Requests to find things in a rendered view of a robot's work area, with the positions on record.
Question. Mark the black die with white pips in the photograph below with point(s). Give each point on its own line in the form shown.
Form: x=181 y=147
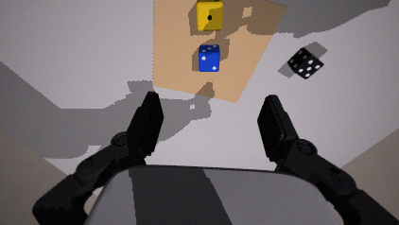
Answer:
x=305 y=64

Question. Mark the tan flat square mat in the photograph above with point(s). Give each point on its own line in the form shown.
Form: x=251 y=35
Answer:
x=247 y=27

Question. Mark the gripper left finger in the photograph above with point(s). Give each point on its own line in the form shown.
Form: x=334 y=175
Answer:
x=64 y=203

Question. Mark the yellow die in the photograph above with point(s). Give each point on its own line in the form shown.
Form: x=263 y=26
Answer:
x=209 y=15

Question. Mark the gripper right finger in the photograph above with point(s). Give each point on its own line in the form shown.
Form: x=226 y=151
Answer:
x=300 y=157

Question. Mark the blue die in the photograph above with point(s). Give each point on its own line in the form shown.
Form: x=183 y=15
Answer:
x=209 y=56

